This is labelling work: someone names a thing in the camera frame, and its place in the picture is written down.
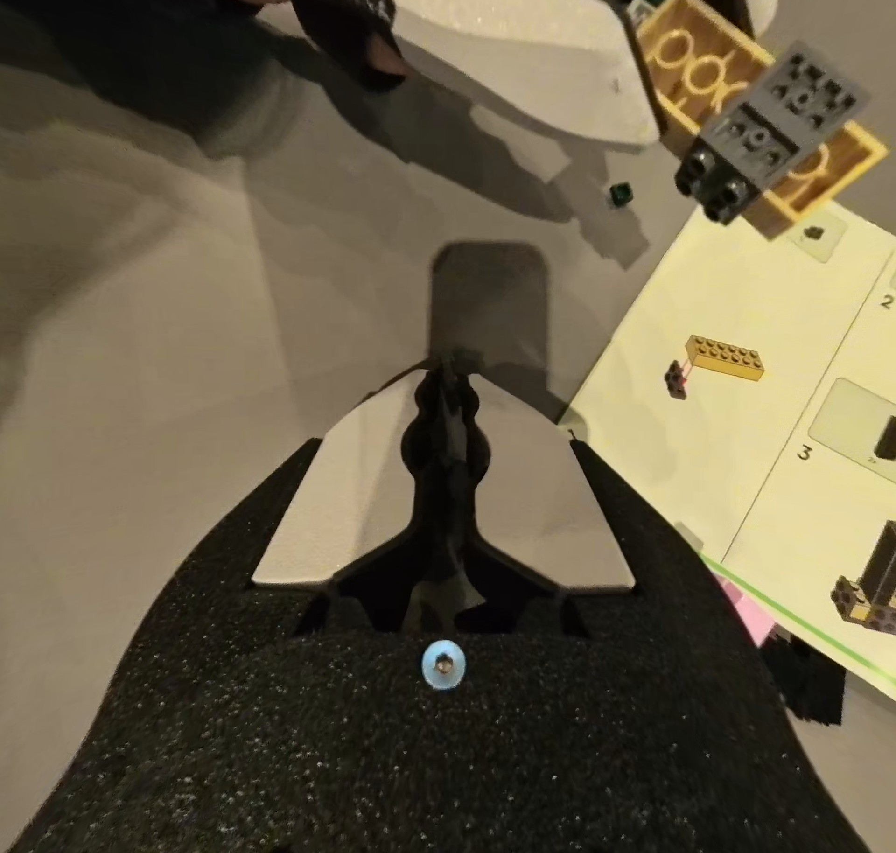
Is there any grey desk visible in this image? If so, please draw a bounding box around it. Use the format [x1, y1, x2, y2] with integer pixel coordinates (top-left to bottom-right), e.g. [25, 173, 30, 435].
[0, 0, 896, 853]

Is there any toy instruction booklet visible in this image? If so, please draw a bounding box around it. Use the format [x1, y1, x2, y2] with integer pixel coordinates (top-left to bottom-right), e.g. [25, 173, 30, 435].
[559, 198, 896, 701]

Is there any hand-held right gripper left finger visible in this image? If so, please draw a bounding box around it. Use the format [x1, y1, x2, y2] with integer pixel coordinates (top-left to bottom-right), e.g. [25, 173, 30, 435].
[251, 369, 452, 589]

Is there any tan and grey toy brick assembly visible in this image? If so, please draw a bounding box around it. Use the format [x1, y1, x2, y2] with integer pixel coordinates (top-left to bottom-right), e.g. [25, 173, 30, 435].
[640, 0, 889, 239]

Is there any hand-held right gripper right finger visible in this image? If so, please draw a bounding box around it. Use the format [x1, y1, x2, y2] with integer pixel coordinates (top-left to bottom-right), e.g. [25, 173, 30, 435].
[455, 370, 638, 594]

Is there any black flat object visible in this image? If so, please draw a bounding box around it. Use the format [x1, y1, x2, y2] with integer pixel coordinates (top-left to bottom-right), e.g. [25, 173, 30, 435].
[762, 631, 849, 729]

